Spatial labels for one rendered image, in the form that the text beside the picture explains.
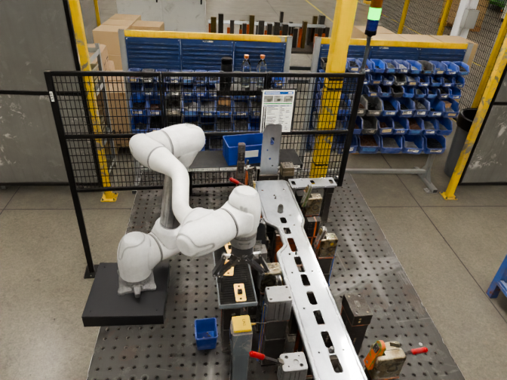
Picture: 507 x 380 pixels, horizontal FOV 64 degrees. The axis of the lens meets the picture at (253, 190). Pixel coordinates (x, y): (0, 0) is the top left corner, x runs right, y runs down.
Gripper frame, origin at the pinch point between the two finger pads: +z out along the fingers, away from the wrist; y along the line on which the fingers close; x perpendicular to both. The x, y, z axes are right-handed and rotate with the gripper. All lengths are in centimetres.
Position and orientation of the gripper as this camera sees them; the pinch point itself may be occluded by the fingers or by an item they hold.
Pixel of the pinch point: (240, 285)
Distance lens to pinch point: 150.5
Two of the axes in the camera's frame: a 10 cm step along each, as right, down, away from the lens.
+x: -1.5, -5.5, 8.2
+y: 9.9, -0.4, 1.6
